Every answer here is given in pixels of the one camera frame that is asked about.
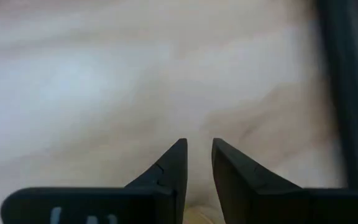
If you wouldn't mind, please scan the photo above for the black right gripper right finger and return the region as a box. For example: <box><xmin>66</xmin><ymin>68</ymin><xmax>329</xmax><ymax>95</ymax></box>
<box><xmin>211</xmin><ymin>138</ymin><xmax>358</xmax><ymax>224</ymax></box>

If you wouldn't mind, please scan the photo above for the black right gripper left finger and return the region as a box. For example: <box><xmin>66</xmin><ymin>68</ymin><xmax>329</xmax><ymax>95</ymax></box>
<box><xmin>0</xmin><ymin>138</ymin><xmax>188</xmax><ymax>224</ymax></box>

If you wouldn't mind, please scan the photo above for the black aluminium table frame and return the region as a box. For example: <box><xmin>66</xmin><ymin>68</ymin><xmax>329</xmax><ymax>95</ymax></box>
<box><xmin>315</xmin><ymin>0</ymin><xmax>358</xmax><ymax>190</ymax></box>

